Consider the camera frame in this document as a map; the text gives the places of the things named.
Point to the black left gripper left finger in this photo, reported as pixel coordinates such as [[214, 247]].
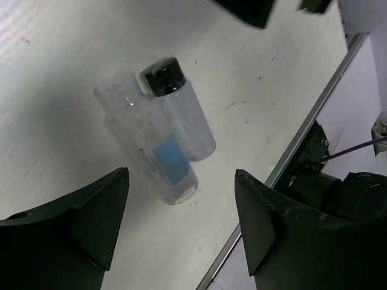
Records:
[[67, 243]]

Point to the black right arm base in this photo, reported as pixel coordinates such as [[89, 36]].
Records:
[[314, 151]]

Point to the clear bottle black cap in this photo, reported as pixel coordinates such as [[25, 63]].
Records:
[[175, 95]]

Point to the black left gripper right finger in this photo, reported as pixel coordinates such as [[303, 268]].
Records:
[[318, 232]]

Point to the clear bottle blue label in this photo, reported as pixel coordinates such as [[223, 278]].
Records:
[[135, 120]]

